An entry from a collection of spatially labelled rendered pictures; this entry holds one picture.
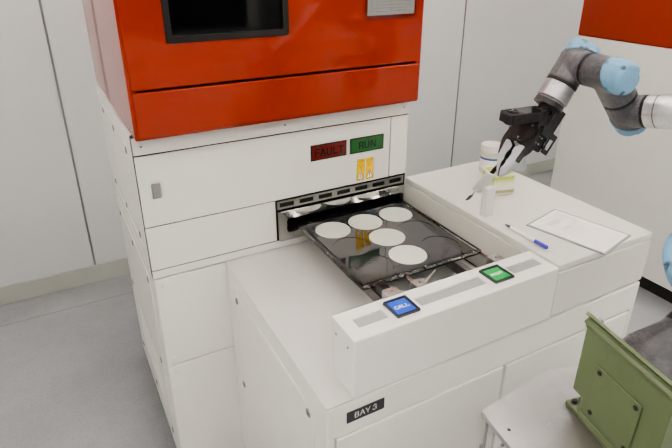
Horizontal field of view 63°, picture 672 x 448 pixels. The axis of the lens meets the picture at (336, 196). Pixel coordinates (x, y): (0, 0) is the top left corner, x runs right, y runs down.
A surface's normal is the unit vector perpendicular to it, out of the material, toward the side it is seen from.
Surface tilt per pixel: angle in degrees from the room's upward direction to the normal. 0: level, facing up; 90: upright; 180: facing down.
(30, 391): 0
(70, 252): 90
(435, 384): 90
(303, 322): 0
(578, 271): 90
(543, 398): 0
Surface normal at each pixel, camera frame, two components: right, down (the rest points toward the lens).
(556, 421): 0.00, -0.91
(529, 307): 0.47, 0.36
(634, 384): -0.96, 0.11
